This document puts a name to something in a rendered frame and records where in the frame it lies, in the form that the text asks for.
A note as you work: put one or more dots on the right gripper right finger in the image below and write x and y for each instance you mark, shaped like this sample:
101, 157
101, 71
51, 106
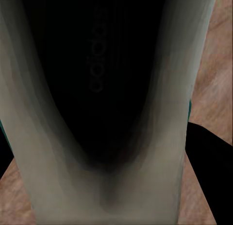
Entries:
212, 161

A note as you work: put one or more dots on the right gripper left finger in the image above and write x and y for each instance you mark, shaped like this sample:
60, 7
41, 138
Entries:
6, 155

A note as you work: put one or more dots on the gym shoe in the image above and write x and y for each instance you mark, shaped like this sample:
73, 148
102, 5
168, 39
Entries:
95, 99

